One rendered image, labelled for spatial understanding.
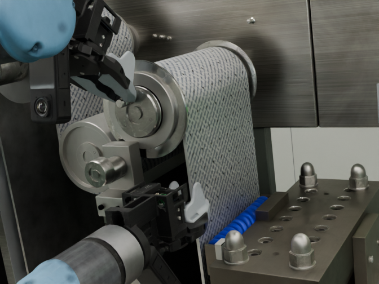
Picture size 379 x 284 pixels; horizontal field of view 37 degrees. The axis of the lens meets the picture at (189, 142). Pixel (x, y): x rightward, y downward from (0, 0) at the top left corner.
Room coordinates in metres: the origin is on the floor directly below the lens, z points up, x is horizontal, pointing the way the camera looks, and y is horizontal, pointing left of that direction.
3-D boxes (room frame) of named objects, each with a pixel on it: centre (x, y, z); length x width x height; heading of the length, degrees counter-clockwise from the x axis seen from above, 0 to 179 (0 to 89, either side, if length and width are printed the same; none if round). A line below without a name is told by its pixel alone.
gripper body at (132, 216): (0.70, 0.07, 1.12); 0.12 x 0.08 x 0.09; 149
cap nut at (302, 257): (0.71, -0.13, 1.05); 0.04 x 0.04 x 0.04
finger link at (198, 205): (0.78, 0.00, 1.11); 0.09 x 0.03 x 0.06; 148
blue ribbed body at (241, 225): (0.89, -0.07, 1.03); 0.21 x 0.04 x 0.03; 149
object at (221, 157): (0.90, -0.05, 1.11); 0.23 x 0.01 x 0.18; 149
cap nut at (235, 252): (0.76, -0.05, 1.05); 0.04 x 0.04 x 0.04
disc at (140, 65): (0.83, 0.06, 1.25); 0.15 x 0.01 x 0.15; 59
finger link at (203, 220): (0.74, 0.02, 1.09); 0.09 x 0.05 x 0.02; 148
